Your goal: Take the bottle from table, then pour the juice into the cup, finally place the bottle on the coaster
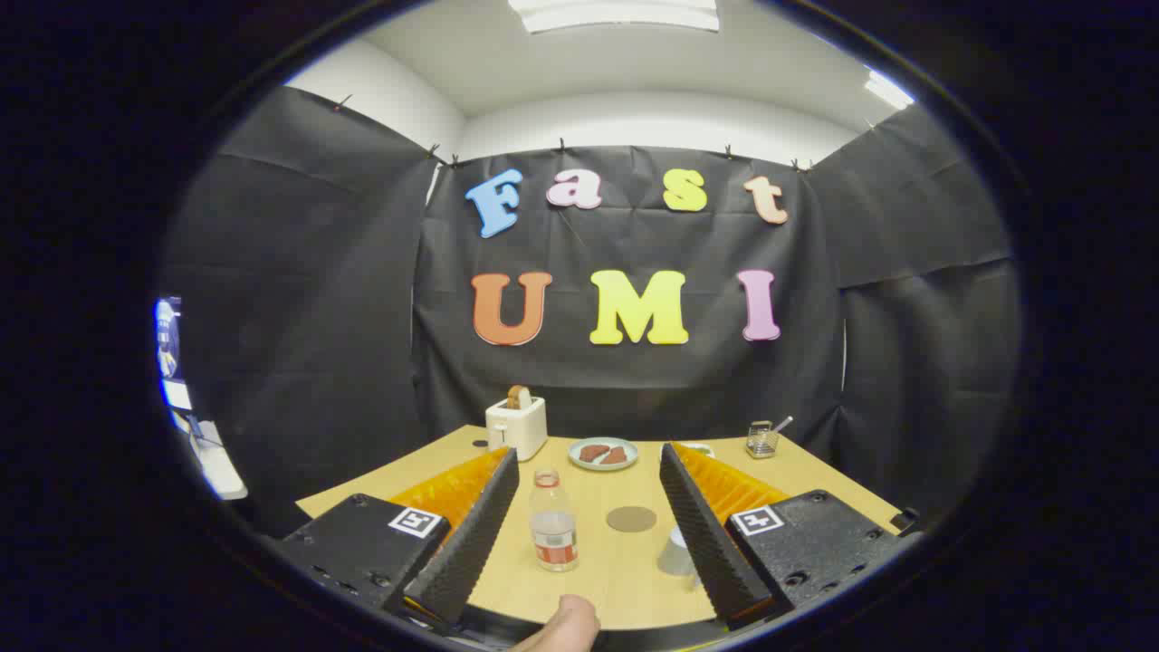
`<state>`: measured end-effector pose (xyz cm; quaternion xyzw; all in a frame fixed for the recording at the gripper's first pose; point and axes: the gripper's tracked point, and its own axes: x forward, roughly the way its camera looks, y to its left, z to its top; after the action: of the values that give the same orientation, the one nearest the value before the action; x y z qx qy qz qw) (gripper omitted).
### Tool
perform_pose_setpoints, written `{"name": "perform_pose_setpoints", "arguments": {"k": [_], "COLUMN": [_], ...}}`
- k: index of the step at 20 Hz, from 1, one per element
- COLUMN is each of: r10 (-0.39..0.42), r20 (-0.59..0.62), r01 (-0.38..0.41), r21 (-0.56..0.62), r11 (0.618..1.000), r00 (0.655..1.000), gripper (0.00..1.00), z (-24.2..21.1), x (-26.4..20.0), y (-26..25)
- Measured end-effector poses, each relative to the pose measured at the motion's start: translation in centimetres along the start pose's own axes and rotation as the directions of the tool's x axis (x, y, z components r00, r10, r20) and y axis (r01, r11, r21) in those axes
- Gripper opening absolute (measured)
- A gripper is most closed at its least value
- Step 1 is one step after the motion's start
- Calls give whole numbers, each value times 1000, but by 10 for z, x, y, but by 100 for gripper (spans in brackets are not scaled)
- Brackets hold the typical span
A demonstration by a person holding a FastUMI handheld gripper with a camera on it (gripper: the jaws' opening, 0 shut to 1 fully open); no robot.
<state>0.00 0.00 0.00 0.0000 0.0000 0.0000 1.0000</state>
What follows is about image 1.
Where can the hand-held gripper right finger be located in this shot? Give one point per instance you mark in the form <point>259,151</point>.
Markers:
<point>706,534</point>

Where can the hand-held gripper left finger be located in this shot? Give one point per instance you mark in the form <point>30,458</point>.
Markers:
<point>471,543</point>

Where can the white cup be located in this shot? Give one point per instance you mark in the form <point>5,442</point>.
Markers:
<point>675,554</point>

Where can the brown round coaster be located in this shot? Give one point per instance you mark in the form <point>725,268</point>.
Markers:
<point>631,519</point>

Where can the clear plastic juice bottle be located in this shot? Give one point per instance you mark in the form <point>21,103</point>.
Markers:
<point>553,536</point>

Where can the white divided condiment dish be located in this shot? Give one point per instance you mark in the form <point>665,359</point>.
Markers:
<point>701,449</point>

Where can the brown meat piece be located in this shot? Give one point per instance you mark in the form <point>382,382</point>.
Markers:
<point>616,457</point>
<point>592,453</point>

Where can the wooden table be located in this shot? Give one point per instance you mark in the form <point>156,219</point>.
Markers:
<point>598,589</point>

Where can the pale green plate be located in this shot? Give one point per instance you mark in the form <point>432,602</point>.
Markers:
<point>625,444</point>

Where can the white toaster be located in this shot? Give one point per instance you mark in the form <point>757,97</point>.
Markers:
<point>518,430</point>

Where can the toasted bread slice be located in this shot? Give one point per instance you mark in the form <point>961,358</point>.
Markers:
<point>518,397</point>

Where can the small ceiling light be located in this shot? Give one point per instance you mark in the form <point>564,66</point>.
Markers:
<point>887,89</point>

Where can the long ceiling light panel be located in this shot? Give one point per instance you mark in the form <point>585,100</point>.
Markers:
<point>616,13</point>

